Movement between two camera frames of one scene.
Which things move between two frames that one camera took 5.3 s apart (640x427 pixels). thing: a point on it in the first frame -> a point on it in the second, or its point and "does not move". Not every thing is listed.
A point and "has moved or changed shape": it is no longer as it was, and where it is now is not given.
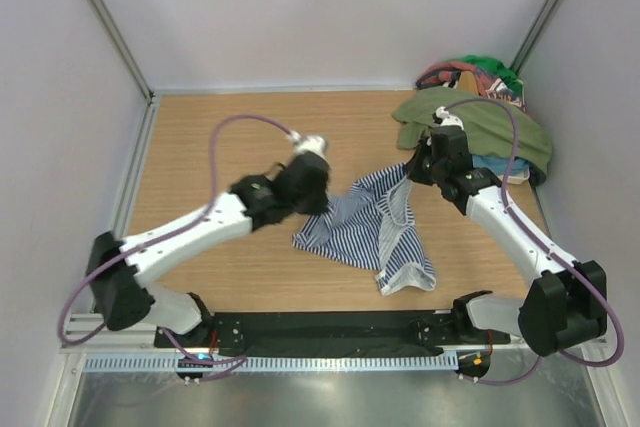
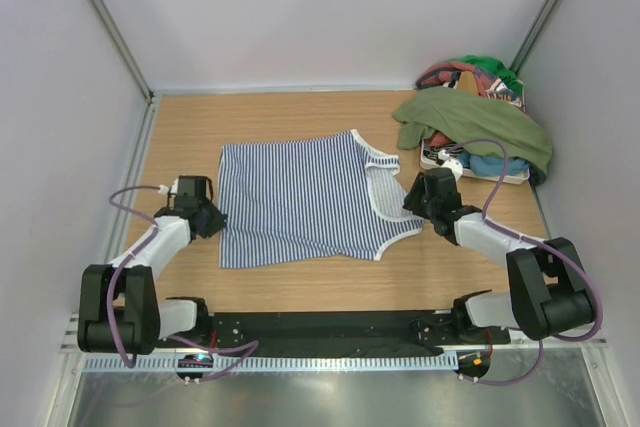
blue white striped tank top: [372, 226] has moved or changed shape
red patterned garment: [448, 74] does not move
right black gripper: [413, 168] -> [412, 199]
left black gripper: [323, 206] -> [217, 221]
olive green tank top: [489, 126] does not move
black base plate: [397, 331] does not move
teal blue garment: [500, 163] does not move
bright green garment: [494, 66] does not move
